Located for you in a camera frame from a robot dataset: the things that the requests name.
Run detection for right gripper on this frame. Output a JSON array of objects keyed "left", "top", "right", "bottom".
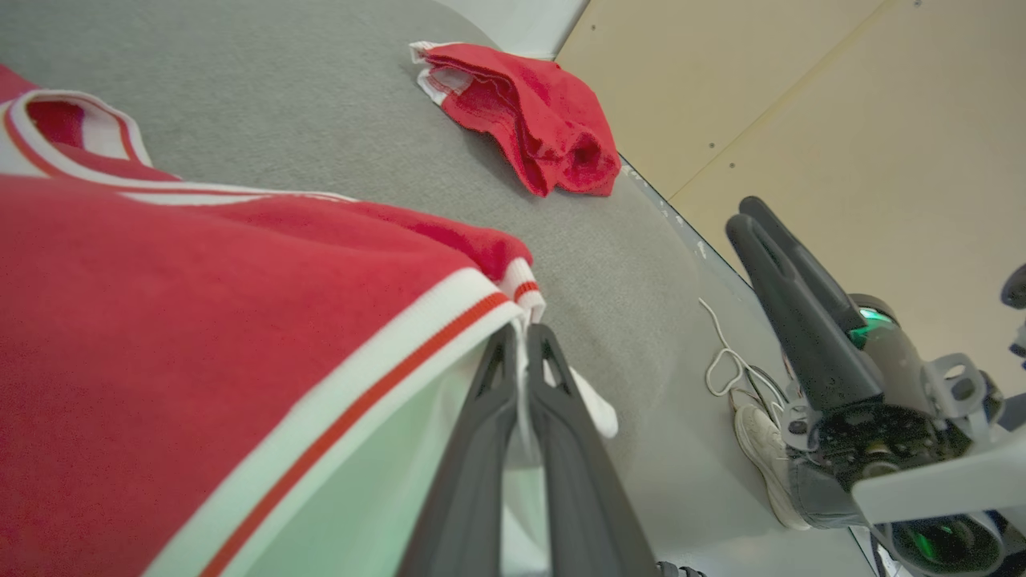
[{"left": 724, "top": 196, "right": 1004, "bottom": 531}]

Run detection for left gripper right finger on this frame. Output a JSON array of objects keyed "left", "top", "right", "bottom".
[{"left": 526, "top": 323, "right": 660, "bottom": 577}]

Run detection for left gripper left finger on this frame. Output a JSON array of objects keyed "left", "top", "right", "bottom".
[{"left": 397, "top": 323, "right": 522, "bottom": 577}]

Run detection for red white sports shirt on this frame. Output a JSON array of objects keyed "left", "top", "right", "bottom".
[
  {"left": 0, "top": 64, "right": 620, "bottom": 577},
  {"left": 409, "top": 40, "right": 623, "bottom": 198}
]

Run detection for white sneaker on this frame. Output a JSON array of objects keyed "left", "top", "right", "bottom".
[{"left": 732, "top": 389, "right": 812, "bottom": 531}]

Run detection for thin white cable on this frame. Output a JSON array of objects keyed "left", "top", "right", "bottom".
[{"left": 697, "top": 297, "right": 794, "bottom": 406}]

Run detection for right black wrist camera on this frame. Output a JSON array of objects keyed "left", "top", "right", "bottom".
[{"left": 1000, "top": 263, "right": 1026, "bottom": 361}]

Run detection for right white camera bracket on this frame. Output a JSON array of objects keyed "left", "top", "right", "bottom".
[{"left": 850, "top": 425, "right": 1026, "bottom": 534}]

